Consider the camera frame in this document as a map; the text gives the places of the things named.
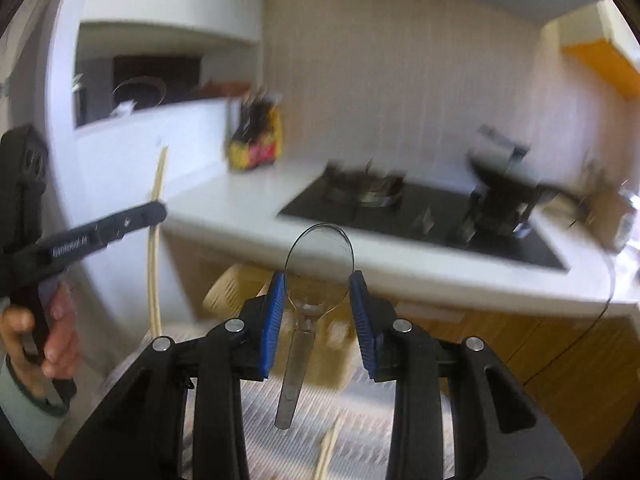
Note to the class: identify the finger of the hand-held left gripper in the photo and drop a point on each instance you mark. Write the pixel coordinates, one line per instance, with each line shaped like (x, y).
(135, 220)

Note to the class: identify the black wok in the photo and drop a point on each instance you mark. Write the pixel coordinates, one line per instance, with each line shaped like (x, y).
(500, 175)

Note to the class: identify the sauce bottle red label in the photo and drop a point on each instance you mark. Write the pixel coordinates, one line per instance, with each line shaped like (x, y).
(267, 140)

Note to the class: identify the yellow plastic utensil basket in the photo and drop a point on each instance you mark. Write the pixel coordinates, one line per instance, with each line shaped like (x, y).
(225, 295)

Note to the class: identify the wooden chopstick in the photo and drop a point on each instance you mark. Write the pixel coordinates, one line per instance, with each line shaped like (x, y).
(327, 452)
(152, 285)

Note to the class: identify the wooden base cabinet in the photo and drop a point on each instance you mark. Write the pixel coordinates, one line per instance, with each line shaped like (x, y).
(550, 360)

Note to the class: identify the clear plastic spoon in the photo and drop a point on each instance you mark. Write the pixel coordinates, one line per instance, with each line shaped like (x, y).
(295, 375)

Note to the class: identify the metal pot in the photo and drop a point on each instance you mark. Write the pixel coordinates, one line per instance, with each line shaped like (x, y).
(140, 92)

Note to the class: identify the orange wall cabinet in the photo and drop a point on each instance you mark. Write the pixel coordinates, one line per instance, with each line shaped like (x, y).
(605, 67)

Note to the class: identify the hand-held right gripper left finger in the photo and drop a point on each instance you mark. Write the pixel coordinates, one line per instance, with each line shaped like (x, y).
(269, 325)

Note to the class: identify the striped woven mat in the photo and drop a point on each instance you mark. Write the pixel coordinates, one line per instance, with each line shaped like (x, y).
(265, 440)

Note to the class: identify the black gas stove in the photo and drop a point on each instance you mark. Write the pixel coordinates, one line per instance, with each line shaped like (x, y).
(410, 220)

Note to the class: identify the person's left hand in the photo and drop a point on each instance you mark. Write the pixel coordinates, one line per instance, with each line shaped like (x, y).
(62, 330)

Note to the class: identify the sauce bottle yellow label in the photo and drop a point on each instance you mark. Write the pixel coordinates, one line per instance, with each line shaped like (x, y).
(241, 150)

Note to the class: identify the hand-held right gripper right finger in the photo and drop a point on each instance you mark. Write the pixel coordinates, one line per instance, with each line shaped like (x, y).
(362, 327)

